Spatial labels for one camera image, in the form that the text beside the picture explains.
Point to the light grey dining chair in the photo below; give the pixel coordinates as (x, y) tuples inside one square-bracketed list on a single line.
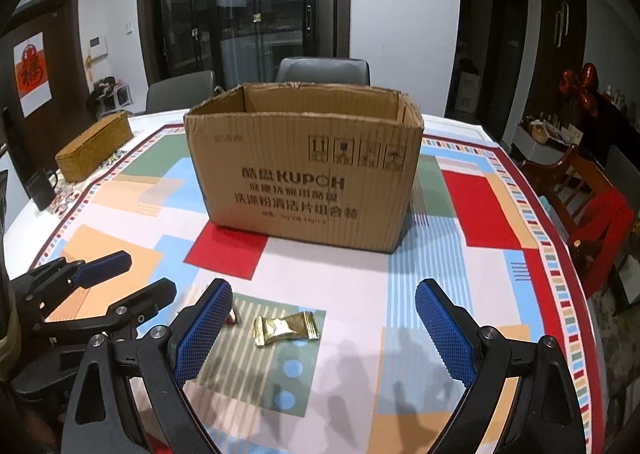
[(180, 91)]

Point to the white shoe rack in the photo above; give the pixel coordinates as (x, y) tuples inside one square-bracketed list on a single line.
[(117, 101)]

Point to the yellow hanging ornament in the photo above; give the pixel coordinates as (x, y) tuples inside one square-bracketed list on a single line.
[(90, 68)]

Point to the dark interior door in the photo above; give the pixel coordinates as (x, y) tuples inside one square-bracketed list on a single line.
[(507, 58)]

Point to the red wall poster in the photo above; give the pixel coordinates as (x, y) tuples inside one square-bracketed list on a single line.
[(31, 73)]

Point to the red foil balloon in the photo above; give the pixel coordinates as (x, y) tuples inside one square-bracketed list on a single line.
[(580, 88)]

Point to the brown cardboard box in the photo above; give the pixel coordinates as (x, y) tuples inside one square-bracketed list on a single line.
[(300, 184)]

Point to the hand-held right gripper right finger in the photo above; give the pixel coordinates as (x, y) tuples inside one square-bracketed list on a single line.
[(445, 334)]

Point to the white paper bag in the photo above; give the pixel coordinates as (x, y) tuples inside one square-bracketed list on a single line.
[(469, 92)]

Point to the red cloth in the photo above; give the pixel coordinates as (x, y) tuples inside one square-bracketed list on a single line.
[(610, 234)]

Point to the black mug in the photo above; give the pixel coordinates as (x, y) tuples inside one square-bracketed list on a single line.
[(40, 189)]

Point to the dark grey dining chair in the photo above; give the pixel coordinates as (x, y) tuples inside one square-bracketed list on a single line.
[(322, 71)]

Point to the white intercom panel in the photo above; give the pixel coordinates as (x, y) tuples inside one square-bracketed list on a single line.
[(98, 47)]

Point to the woven rattan box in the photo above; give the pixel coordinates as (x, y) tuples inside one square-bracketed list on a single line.
[(90, 148)]

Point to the dark wooden door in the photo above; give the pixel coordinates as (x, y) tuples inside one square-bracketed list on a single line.
[(65, 83)]

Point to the olive gold snack packet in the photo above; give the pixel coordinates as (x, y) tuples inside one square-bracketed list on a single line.
[(282, 326)]

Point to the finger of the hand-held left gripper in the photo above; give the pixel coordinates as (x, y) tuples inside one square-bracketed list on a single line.
[(145, 301), (102, 268)]

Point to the brown wooden chair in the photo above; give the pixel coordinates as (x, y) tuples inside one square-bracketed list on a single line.
[(565, 184)]

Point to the black sliding glass door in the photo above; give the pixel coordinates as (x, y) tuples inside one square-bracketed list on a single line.
[(240, 8)]

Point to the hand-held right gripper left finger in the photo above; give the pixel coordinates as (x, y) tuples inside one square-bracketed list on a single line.
[(202, 334)]

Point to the dark shoes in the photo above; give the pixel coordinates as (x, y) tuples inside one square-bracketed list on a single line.
[(103, 85)]

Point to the red white snack packet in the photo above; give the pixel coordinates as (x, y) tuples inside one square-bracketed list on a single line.
[(233, 318)]

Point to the white side table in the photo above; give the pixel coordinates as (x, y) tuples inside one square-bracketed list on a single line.
[(540, 148)]

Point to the grey upholstered chair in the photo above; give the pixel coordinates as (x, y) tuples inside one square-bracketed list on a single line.
[(625, 168)]

